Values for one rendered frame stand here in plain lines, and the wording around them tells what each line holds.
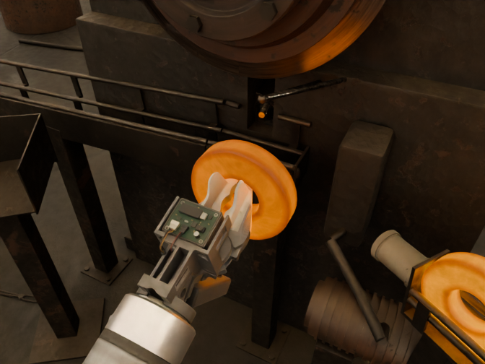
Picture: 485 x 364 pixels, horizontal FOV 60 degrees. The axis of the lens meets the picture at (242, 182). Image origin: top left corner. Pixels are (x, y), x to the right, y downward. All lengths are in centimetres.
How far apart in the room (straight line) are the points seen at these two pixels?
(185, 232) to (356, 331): 46
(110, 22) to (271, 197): 65
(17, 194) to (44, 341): 61
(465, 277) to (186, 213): 39
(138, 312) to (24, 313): 116
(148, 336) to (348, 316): 47
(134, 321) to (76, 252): 126
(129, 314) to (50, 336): 106
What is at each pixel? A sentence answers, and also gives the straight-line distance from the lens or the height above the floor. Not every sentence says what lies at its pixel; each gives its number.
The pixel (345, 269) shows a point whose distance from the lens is 83.
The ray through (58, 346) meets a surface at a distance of 149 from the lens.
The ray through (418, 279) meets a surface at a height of 69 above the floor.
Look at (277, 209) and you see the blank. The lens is 57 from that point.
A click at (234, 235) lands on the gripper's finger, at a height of 83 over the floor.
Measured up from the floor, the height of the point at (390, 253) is 68.
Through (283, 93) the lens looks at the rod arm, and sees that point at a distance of 68.
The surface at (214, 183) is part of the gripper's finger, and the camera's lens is 54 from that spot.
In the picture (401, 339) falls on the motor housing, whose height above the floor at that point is 52.
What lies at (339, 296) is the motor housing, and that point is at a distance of 86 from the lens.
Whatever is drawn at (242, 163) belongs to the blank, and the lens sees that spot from 54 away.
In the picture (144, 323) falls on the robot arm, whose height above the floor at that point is 84.
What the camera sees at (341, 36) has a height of 98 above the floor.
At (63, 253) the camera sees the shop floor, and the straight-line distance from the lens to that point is 172.
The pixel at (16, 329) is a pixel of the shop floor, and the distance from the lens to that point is 158.
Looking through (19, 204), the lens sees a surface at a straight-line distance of 101.
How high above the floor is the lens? 122
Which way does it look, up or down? 41 degrees down
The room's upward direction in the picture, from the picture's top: straight up
